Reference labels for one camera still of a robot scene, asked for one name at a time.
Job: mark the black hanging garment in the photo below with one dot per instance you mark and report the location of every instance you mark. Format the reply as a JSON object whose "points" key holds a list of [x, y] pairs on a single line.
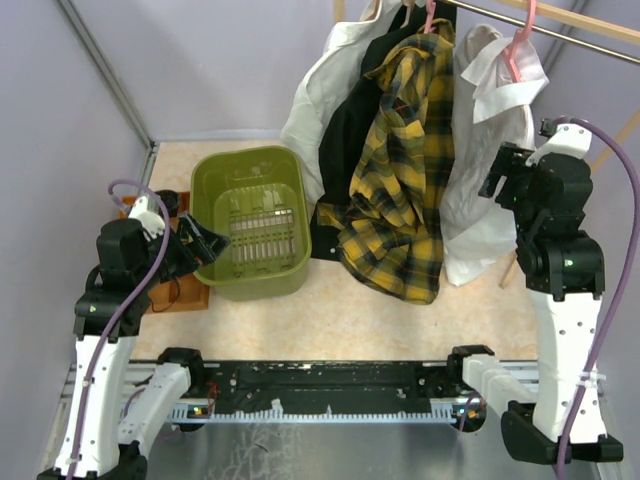
{"points": [[342, 143]]}

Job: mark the pink hanger with plaid shirt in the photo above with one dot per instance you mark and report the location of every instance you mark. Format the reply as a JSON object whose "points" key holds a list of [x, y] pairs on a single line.
{"points": [[430, 7]]}

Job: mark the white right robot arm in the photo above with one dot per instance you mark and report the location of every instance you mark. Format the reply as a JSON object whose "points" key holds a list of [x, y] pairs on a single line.
{"points": [[564, 272]]}

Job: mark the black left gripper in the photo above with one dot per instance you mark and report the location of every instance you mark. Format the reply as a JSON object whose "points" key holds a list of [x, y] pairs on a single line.
{"points": [[204, 248]]}

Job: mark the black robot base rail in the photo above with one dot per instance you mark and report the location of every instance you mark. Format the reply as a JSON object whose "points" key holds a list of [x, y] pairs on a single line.
{"points": [[361, 387]]}

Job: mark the orange compartment tray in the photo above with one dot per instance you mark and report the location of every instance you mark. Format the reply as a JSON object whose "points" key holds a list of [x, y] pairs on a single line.
{"points": [[186, 293]]}

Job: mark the white collared shirt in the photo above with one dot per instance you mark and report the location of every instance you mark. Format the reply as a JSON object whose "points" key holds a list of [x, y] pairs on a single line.
{"points": [[489, 108]]}

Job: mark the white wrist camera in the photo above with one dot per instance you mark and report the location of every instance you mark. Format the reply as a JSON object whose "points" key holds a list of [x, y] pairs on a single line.
{"points": [[569, 139], [147, 212]]}

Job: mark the green plastic basket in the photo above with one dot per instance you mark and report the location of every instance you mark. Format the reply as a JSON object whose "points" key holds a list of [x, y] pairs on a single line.
{"points": [[256, 198]]}

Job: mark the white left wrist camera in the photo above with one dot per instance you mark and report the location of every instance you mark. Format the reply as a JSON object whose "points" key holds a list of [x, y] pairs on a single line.
{"points": [[147, 212]]}

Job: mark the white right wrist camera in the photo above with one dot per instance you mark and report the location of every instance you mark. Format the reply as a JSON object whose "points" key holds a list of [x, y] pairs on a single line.
{"points": [[569, 139]]}

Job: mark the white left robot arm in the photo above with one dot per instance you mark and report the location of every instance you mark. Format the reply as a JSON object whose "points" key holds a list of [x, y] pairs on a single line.
{"points": [[103, 439]]}

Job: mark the yellow plaid shirt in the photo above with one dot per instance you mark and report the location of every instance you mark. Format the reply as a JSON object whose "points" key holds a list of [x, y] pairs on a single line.
{"points": [[389, 234]]}

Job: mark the wooden rack frame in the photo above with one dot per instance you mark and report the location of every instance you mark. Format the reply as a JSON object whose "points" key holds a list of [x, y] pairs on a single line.
{"points": [[603, 91]]}

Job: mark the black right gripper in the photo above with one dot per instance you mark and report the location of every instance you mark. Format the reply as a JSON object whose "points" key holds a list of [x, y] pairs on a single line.
{"points": [[517, 167]]}

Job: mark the cream white hanging garment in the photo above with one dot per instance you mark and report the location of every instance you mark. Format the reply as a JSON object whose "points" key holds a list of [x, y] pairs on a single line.
{"points": [[326, 85]]}

